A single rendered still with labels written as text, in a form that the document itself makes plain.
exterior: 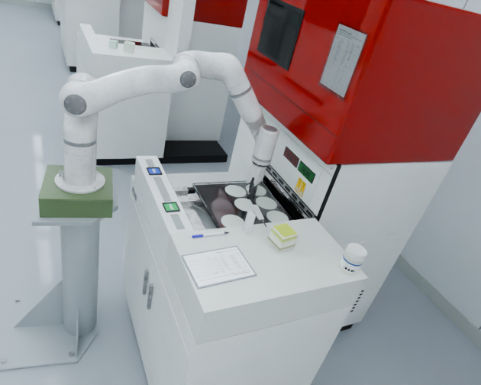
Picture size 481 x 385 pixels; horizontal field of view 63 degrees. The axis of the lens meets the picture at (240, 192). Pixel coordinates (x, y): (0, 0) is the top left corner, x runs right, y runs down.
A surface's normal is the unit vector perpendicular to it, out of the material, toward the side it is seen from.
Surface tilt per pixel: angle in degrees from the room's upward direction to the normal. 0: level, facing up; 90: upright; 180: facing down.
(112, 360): 0
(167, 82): 104
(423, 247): 90
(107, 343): 0
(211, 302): 0
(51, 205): 90
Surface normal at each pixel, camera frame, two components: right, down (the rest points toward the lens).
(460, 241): -0.89, 0.06
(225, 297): 0.22, -0.83
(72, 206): 0.26, 0.56
